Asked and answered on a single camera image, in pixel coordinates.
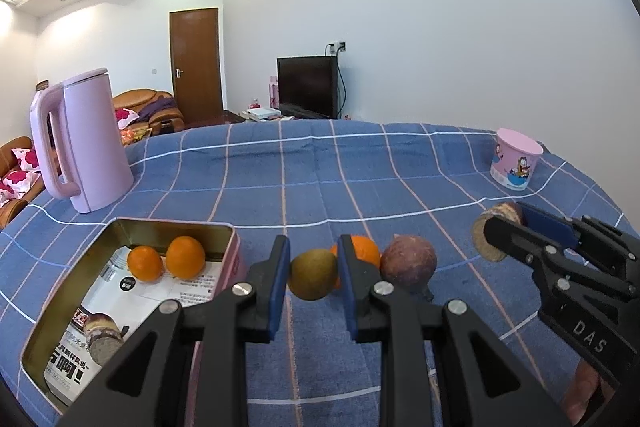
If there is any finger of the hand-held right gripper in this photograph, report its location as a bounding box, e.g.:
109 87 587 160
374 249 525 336
482 216 636 298
520 203 640 260

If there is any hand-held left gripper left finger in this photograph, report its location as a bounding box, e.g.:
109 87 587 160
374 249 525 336
55 235 292 427

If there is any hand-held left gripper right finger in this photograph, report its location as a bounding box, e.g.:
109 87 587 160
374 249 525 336
336 234 573 427

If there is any brown round cake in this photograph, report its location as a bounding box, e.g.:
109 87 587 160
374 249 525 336
82 313 126 367
472 202 526 263

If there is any small green fruit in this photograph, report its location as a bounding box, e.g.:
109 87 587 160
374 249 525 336
289 248 342 301

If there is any orange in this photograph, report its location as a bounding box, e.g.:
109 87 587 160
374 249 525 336
165 235 207 279
329 234 382 290
126 245 165 283

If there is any pink tin box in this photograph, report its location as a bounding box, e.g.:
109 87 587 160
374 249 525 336
21 217 241 427

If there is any person's right hand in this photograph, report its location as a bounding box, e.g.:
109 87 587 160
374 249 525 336
560 357 618 426

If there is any round purple fruit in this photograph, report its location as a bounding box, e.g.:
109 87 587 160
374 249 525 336
380 233 437 295

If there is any pink cartoon cup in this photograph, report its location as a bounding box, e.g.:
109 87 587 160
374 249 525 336
490 128 544 192

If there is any blue plaid blanket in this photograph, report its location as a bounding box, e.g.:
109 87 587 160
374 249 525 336
0 119 636 427

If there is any printed paper booklet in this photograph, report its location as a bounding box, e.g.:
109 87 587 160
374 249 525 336
42 246 223 405

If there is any black television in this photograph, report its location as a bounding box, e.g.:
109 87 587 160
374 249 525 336
276 55 341 120

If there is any purple cloth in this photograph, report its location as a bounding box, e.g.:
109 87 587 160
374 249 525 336
137 99 180 122

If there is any brown leather sofa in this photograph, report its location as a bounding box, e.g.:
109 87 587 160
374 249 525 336
0 136 43 230
111 89 186 142

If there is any pink electric kettle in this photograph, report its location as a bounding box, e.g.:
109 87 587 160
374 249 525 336
29 68 135 214

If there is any brown wooden door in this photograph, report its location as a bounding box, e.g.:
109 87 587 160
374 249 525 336
169 8 223 125

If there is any black power cable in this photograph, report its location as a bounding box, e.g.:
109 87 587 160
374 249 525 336
336 52 349 120

